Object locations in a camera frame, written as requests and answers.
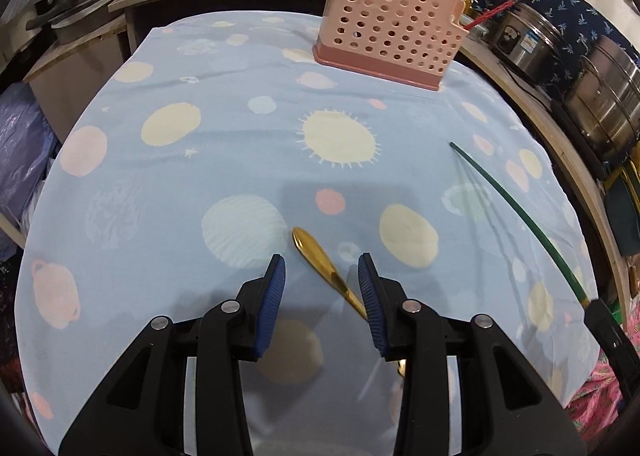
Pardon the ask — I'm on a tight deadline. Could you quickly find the metal pan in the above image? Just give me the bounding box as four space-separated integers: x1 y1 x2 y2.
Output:
25 0 132 44

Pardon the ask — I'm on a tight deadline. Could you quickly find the black power cable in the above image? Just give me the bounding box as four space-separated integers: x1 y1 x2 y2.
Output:
499 60 556 104

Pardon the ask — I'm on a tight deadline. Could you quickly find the green chopstick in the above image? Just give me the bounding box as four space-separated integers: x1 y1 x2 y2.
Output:
448 142 592 310

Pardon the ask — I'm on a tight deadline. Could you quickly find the red chopstick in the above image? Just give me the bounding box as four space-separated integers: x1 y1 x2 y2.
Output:
462 0 532 31

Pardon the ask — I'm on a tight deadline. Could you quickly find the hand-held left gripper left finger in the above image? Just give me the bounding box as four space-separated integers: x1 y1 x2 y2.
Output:
57 254 287 456

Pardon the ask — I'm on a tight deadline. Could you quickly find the pink perforated utensil basket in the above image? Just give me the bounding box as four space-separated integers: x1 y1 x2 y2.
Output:
312 0 468 92

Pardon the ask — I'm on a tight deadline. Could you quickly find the blue planet print tablecloth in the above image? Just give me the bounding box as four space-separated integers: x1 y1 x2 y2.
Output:
17 10 608 456

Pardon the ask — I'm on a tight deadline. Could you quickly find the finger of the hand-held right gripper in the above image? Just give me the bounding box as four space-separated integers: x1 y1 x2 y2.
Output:
582 298 633 404

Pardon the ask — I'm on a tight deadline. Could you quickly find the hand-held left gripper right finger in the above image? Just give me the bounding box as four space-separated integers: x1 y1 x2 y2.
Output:
356 252 586 456

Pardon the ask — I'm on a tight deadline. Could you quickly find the dark green bag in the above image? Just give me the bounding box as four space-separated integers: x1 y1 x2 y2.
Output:
602 171 640 257

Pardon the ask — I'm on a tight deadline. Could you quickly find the purple plastic bag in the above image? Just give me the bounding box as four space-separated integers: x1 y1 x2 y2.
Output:
0 83 60 247

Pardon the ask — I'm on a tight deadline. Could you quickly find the gold flower spoon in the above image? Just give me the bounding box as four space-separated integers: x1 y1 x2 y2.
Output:
291 227 408 377

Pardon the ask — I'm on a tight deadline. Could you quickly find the stainless steel pot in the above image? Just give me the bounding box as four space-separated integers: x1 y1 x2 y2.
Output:
562 34 640 164

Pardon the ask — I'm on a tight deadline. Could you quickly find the stainless rice cooker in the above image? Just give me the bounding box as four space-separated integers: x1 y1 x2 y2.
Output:
487 0 568 85

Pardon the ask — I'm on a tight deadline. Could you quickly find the pink floral cloth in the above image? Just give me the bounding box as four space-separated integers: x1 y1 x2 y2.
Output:
567 296 640 442

